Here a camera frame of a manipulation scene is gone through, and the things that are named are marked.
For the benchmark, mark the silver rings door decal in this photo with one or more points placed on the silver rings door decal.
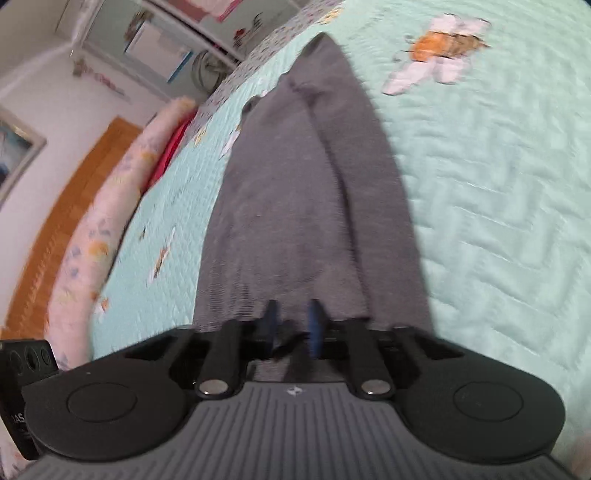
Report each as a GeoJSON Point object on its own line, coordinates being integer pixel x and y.
{"type": "Point", "coordinates": [210, 69]}

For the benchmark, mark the blue bordered paper chart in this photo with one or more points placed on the blue bordered paper chart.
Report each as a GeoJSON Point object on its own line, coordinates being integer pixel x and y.
{"type": "Point", "coordinates": [157, 48]}

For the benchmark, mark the mint quilted bee bedspread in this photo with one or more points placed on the mint quilted bee bedspread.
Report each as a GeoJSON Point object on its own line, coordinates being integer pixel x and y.
{"type": "Point", "coordinates": [461, 184]}

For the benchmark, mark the pink bordered paper chart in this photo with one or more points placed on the pink bordered paper chart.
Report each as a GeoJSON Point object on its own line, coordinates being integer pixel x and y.
{"type": "Point", "coordinates": [217, 8]}

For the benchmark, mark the red hanging wall ornament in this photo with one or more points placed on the red hanging wall ornament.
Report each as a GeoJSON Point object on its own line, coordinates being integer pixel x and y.
{"type": "Point", "coordinates": [99, 78]}

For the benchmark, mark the grey sweater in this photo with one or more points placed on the grey sweater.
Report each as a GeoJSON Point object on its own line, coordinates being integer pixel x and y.
{"type": "Point", "coordinates": [314, 194]}

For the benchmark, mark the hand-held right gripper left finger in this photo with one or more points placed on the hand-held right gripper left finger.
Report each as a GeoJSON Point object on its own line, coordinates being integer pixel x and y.
{"type": "Point", "coordinates": [270, 330]}

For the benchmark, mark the purple floral bed sheet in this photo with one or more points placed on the purple floral bed sheet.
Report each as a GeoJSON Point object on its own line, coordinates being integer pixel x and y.
{"type": "Point", "coordinates": [263, 60]}

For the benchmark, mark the wooden headboard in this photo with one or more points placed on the wooden headboard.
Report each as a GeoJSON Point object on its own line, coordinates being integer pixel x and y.
{"type": "Point", "coordinates": [69, 221]}

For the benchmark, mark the red blanket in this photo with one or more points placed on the red blanket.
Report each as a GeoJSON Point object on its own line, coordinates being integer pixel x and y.
{"type": "Point", "coordinates": [168, 150]}

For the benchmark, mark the long floral pillow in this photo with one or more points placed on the long floral pillow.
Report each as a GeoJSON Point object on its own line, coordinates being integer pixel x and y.
{"type": "Point", "coordinates": [106, 230]}

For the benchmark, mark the framed wedding photo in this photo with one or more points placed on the framed wedding photo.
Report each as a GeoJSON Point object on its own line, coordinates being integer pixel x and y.
{"type": "Point", "coordinates": [14, 152]}

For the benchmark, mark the sliding door wardrobe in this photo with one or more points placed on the sliding door wardrobe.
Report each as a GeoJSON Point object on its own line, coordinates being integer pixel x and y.
{"type": "Point", "coordinates": [184, 32]}

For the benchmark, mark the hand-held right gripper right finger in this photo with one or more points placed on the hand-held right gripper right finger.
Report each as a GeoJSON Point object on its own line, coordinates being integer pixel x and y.
{"type": "Point", "coordinates": [315, 332]}

